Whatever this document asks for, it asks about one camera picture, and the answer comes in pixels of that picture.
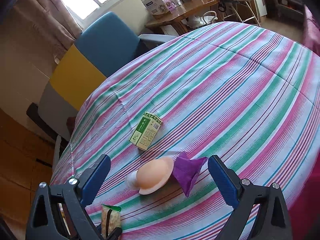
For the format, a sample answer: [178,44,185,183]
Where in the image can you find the peach silicone cup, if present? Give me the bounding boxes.
[125,157,174,195]

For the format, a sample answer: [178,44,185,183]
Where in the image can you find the small green medicine box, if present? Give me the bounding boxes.
[129,112,162,151]

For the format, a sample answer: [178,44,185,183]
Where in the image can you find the wooden wardrobe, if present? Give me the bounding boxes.
[1,111,54,226]

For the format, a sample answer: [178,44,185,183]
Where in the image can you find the striped pink green bedspread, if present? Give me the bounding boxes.
[52,22,319,239]

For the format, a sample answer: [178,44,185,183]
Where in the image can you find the grey yellow blue sofa chair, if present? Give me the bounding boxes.
[27,12,174,141]

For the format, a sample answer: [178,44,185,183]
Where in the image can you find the white kettle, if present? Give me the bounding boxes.
[187,10,218,29]

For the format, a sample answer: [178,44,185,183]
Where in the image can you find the wooden desk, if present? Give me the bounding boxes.
[145,0,220,35]

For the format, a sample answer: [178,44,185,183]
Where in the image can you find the pink patterned curtain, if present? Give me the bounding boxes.
[14,0,82,50]

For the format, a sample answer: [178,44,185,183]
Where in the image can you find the white appliance box on desk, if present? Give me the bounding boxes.
[142,0,169,15]

